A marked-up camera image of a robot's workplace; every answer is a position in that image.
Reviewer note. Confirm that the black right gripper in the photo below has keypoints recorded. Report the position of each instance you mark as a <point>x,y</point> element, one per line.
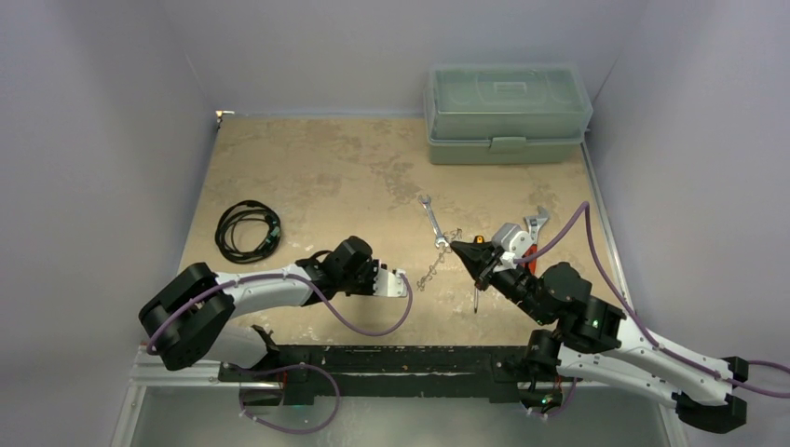
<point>491,268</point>

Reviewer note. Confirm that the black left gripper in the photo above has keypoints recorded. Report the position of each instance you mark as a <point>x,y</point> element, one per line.
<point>372,268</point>

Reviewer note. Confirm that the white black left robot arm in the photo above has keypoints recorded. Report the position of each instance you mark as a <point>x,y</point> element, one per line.
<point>189,319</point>

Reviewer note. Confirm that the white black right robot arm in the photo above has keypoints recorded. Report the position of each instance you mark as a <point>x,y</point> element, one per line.
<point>581,336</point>

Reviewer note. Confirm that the small silver open-end wrench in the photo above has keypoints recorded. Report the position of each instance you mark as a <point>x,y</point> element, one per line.
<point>440,240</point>

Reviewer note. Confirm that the green translucent plastic toolbox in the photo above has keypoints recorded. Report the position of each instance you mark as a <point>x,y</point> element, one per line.
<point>505,114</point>

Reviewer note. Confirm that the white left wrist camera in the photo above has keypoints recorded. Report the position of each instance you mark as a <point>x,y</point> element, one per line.
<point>389,283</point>

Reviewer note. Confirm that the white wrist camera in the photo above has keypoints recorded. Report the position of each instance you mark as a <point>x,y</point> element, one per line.
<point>389,283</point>
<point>515,242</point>

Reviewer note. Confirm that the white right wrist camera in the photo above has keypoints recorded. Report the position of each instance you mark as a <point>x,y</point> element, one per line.
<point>515,242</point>

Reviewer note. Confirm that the adjustable wrench red handle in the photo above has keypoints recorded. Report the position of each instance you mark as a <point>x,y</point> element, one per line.
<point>534,223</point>

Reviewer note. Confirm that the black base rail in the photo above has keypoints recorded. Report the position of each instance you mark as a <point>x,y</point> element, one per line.
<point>495,373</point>

